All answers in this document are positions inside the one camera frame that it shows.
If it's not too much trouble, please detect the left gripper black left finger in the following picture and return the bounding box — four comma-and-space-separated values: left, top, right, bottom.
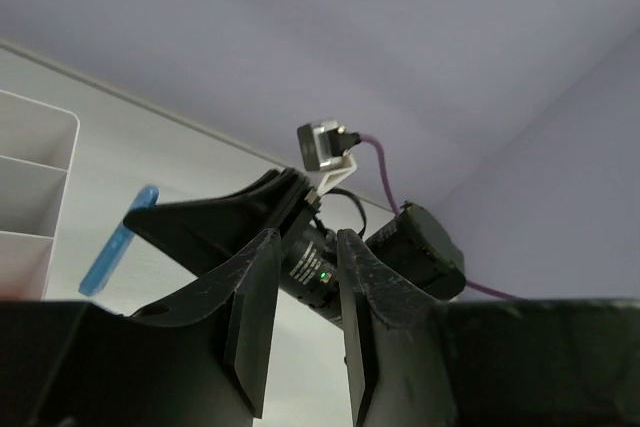
1, 230, 280, 426

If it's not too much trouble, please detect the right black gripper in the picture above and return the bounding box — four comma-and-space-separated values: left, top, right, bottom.
123, 168, 343, 328

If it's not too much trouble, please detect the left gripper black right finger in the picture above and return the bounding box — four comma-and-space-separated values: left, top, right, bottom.
337, 230, 639, 426

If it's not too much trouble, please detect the blue translucent eraser case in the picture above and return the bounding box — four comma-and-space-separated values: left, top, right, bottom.
78, 185, 159, 297

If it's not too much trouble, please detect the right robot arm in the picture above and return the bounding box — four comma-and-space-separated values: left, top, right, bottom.
124, 168, 466, 326

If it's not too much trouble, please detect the translucent pink pen holder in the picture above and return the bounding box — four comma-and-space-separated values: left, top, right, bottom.
1, 90, 79, 300

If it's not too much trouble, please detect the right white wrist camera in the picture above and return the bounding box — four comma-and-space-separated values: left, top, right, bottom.
297, 119, 361, 196

